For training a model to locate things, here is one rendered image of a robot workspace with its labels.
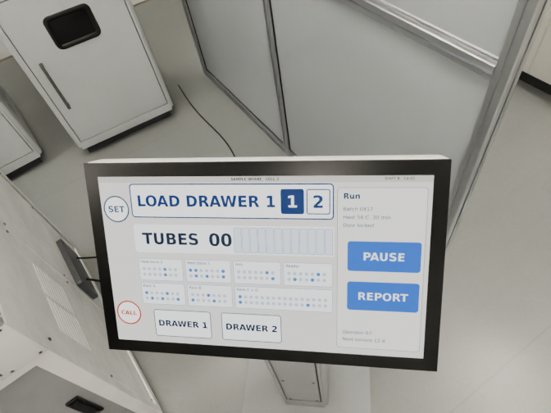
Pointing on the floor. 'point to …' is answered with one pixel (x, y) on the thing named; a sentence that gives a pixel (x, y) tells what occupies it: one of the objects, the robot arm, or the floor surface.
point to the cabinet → (65, 325)
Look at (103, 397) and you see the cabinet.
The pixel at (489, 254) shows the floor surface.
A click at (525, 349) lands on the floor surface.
